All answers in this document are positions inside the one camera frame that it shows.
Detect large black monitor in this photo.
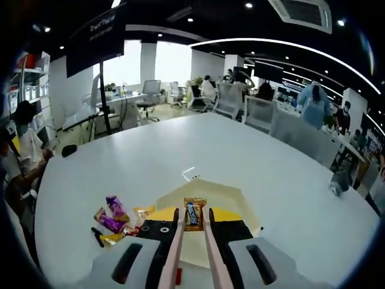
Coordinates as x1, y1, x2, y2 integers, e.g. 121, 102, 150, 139
65, 2, 127, 78

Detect grey laptop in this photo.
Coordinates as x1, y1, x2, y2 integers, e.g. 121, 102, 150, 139
90, 72, 103, 108

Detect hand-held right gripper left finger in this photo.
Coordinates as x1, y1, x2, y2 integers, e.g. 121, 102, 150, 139
90, 207, 180, 289

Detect yellow food packet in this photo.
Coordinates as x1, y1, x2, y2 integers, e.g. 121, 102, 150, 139
100, 231, 126, 245

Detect row of white office chairs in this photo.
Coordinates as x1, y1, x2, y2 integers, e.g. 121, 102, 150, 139
137, 78, 279, 135

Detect cream hexagonal container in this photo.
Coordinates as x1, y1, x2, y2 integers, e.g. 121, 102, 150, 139
155, 177, 262, 269

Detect grey crumpled cloth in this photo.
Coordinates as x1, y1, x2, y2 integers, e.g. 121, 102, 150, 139
330, 168, 353, 198

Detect white ceiling air conditioner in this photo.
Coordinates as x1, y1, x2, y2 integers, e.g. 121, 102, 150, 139
267, 0, 333, 34

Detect grey desk partition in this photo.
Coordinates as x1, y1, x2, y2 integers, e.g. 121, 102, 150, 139
270, 110, 342, 169

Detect dark hanging monitor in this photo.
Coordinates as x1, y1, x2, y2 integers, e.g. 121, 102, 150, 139
254, 61, 285, 81

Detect black computer mouse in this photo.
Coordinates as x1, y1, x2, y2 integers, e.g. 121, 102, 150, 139
61, 144, 78, 158

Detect small black food stick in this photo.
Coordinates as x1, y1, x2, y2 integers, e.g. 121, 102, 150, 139
91, 227, 105, 248

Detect white storage shelf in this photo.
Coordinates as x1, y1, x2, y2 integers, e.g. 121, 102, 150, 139
5, 51, 52, 130

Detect small white paper label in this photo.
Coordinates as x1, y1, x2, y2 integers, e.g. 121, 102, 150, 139
182, 167, 201, 181

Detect black desk monitor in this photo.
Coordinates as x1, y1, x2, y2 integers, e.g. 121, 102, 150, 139
233, 66, 253, 81

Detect purple food candy packet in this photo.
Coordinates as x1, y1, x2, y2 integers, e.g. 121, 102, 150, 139
105, 194, 131, 223
93, 207, 127, 234

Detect small gold food candy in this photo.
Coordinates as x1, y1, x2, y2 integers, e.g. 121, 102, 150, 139
183, 197, 208, 232

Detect clear orange food packet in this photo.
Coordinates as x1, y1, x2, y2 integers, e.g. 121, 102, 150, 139
133, 205, 157, 226

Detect white office desk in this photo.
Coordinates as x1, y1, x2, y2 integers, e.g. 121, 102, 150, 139
82, 92, 151, 127

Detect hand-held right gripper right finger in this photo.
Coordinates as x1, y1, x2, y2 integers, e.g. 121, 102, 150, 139
209, 207, 301, 289

